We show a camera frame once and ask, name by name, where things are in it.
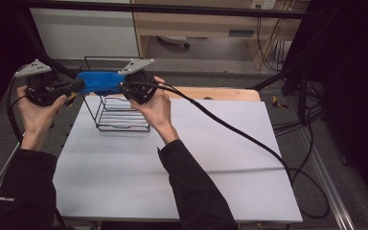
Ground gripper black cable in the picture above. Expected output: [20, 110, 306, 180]
[121, 80, 331, 220]
[6, 74, 66, 228]

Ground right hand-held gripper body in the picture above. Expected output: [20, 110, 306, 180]
[118, 57, 158, 105]

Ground bundle of black floor cables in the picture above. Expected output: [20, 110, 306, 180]
[272, 80, 326, 137]

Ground light wooden desk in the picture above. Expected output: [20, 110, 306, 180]
[130, 0, 311, 71]

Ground chair base with caster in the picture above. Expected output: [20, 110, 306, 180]
[156, 34, 192, 51]

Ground black frame strut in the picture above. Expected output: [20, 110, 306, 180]
[12, 9, 81, 81]
[251, 60, 312, 124]

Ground black wire rack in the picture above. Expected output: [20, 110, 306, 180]
[79, 56, 152, 133]

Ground person's left hand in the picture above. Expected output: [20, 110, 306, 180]
[16, 85, 68, 151]

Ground white power strip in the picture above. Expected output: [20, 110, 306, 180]
[250, 0, 277, 10]

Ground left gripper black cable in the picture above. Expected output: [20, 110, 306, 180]
[6, 74, 66, 228]

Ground white table cover board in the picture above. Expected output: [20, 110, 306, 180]
[52, 95, 304, 223]

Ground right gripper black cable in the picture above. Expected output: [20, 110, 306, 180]
[121, 80, 331, 220]

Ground black horizontal frame bar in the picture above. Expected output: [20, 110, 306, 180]
[12, 0, 317, 20]

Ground white cabinet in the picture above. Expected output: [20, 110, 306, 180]
[30, 0, 141, 60]

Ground person's right hand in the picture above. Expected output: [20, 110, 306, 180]
[128, 76, 180, 146]

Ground blue towel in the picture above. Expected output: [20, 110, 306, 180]
[76, 70, 127, 96]

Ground yellow black floor tape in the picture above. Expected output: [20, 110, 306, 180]
[271, 95, 289, 110]
[65, 92, 79, 107]

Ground hanging cables under desk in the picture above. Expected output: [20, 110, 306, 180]
[256, 15, 296, 73]

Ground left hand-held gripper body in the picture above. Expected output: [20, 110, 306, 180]
[13, 58, 78, 107]

